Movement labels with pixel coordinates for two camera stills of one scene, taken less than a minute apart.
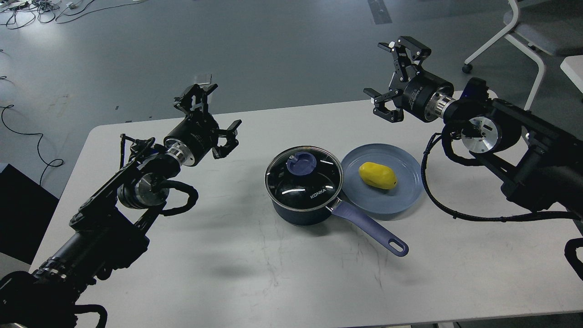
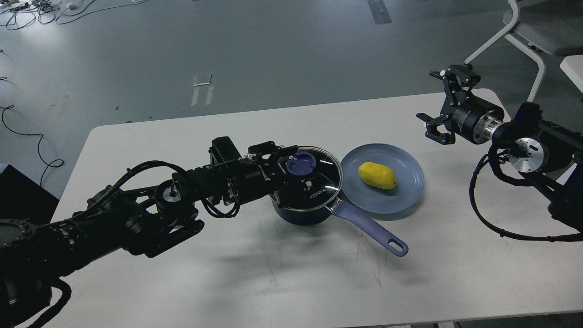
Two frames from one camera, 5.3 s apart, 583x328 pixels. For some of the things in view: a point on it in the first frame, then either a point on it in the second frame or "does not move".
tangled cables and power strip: x=14 y=13 does not move
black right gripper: x=425 y=96 to x=475 y=120
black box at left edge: x=26 y=210 does not move
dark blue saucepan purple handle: x=346 y=212 does not move
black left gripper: x=194 y=138 to x=260 y=174
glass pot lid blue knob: x=301 y=163 does not move
